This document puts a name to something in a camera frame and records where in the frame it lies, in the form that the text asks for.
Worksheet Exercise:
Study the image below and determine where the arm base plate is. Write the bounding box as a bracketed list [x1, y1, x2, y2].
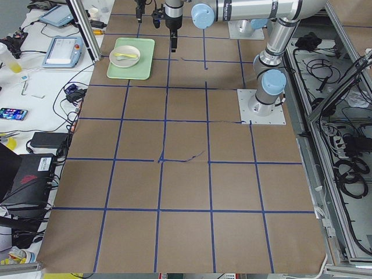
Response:
[228, 19, 268, 40]
[237, 89, 286, 125]

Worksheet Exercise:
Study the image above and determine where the blue teach pendant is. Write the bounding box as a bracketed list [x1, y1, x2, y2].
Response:
[39, 5, 73, 27]
[42, 37, 84, 68]

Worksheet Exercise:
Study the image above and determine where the light green plastic tray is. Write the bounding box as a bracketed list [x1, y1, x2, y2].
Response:
[107, 38, 155, 80]

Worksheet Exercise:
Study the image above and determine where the black smartphone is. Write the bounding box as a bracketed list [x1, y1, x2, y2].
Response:
[1, 108, 28, 121]

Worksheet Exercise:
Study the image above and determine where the aluminium frame post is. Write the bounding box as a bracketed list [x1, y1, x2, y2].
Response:
[66, 0, 101, 62]

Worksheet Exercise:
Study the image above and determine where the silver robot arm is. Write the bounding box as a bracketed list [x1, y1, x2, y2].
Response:
[191, 0, 326, 117]

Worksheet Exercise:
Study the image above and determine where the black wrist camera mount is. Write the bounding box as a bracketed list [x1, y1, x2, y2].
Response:
[152, 4, 165, 29]

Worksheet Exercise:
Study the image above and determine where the black power adapter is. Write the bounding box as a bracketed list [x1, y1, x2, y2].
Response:
[30, 132, 67, 149]

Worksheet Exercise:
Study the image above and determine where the black computer box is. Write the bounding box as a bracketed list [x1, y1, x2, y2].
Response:
[1, 153, 57, 228]

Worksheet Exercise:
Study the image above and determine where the white round plate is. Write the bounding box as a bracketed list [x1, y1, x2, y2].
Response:
[109, 45, 141, 68]

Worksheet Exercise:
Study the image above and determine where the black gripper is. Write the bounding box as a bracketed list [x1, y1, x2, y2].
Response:
[135, 0, 183, 52]

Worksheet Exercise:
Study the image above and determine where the pale green plastic spoon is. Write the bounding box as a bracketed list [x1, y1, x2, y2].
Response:
[115, 55, 140, 60]

